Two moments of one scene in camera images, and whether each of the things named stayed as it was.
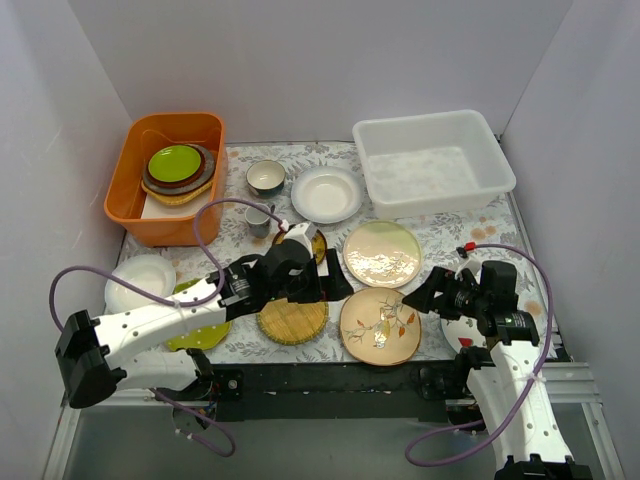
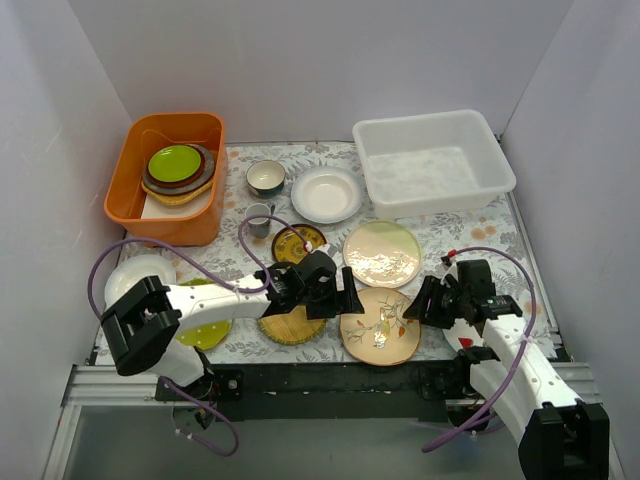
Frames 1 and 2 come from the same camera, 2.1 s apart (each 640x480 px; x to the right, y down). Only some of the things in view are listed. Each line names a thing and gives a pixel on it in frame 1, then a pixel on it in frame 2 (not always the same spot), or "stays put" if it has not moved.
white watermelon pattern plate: [464, 332] stays put
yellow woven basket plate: [176, 199] stays put
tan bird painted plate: [378, 328] stays put
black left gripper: [323, 276] to [338, 296]
